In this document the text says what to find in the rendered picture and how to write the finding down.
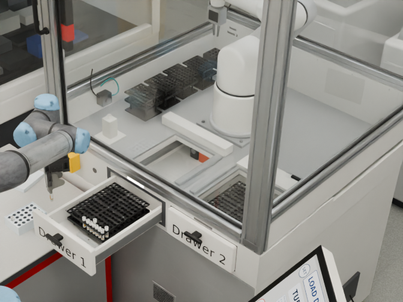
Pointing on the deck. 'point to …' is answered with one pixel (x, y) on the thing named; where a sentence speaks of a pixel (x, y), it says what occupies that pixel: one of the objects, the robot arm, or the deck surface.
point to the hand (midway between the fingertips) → (48, 189)
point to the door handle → (38, 20)
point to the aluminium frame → (280, 52)
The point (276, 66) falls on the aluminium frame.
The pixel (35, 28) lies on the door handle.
